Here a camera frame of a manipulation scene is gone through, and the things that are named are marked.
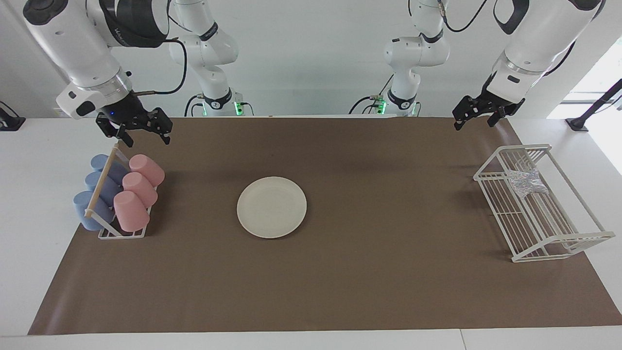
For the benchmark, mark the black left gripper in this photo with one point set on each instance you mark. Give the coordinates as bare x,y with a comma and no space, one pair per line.
478,107

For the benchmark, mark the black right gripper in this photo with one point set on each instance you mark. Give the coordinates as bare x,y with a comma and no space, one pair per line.
129,114

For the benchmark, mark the clear plastic bag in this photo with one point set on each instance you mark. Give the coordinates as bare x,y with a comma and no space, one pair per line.
527,183

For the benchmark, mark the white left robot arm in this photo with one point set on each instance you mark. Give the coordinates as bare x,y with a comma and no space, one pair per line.
539,39

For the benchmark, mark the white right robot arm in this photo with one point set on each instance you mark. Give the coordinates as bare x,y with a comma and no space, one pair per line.
73,43

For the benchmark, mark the cream round plate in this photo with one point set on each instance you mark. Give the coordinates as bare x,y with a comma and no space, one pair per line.
271,207

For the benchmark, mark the pink plastic cup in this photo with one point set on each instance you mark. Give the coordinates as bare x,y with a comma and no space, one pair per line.
141,188
131,211
147,168

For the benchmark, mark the blue plastic cup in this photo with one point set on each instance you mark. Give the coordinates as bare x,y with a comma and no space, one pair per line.
93,180
82,204
99,161

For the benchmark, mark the white cup holder rack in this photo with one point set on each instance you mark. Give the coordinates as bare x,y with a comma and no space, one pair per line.
102,181

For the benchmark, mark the black angled stand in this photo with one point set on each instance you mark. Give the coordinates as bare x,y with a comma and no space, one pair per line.
578,124

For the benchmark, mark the brown table mat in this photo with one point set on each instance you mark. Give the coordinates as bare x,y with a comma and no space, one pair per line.
340,282

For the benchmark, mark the black table clamp mount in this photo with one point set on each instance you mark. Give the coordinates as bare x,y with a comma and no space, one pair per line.
9,124

